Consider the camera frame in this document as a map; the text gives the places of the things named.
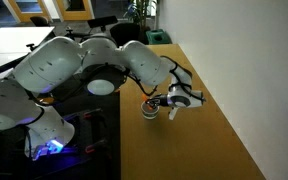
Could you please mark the potted plant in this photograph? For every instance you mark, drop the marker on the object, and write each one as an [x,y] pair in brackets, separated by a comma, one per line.
[139,10]

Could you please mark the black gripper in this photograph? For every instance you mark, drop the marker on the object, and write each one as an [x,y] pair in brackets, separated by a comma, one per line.
[161,100]

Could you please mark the green bin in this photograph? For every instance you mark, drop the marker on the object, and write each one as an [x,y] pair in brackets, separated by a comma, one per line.
[157,37]

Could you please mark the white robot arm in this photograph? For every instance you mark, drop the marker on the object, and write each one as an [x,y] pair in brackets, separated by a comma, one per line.
[97,65]

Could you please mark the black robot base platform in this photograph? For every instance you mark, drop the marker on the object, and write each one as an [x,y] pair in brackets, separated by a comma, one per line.
[86,157]

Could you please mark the orange marker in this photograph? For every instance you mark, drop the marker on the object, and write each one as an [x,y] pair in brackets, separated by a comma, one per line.
[145,98]

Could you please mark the white mug with green band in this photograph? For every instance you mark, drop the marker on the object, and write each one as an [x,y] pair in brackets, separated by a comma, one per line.
[148,112]

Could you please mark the white office table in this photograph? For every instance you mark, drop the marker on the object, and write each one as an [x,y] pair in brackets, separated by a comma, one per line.
[14,41]

